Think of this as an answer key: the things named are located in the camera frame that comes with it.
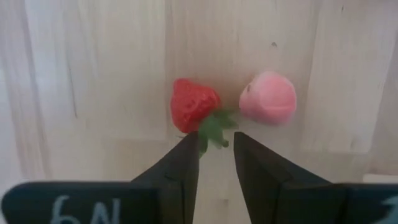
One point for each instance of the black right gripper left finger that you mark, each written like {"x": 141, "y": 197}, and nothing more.
{"x": 174, "y": 193}

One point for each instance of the red plastic strawberry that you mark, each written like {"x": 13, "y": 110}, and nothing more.
{"x": 191, "y": 104}

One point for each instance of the pink plastic peach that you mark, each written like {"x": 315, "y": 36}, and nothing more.
{"x": 267, "y": 99}

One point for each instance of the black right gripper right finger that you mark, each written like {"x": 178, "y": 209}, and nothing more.
{"x": 273, "y": 193}

